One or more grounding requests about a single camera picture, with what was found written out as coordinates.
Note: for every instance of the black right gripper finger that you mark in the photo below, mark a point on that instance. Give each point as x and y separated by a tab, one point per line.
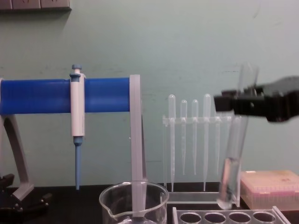
251	89
224	103

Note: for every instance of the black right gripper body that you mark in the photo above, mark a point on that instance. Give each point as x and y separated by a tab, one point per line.
283	102

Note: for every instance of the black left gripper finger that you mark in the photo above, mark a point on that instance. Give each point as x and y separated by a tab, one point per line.
5	186
35	205

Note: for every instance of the clear glass test tube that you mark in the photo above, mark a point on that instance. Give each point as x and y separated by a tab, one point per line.
232	149

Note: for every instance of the long clear plastic transfer pipette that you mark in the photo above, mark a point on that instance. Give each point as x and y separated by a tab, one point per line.
206	107
172	109

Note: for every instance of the short clear plastic transfer pipette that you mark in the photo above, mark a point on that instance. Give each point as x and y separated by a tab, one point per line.
183	109
194	109

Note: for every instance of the clear glass beaker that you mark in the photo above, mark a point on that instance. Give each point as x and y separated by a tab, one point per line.
109	198

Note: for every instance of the pink pipette tip box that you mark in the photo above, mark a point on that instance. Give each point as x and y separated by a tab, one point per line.
271	186

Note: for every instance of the blue pipette stand grey legs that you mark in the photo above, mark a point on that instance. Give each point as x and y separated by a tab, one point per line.
37	96

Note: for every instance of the clear acrylic pipette rack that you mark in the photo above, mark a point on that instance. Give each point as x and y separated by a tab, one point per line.
194	196

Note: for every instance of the white and blue micropipette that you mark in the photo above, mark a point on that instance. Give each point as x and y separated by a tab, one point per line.
77	109

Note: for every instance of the clear acrylic test tube rack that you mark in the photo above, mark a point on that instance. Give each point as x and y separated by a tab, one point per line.
224	215

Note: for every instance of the grey wall socket panel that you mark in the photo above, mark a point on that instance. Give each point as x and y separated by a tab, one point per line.
35	3

